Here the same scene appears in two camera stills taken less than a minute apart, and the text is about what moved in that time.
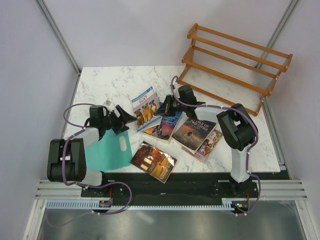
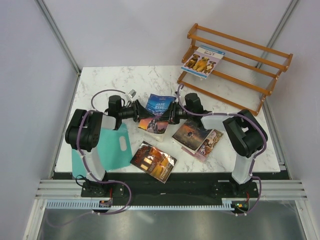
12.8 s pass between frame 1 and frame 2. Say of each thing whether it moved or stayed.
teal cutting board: stayed
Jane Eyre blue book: moved
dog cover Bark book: moved
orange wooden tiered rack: stayed
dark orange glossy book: stayed
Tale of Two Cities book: stayed
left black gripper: moved
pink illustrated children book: stayed
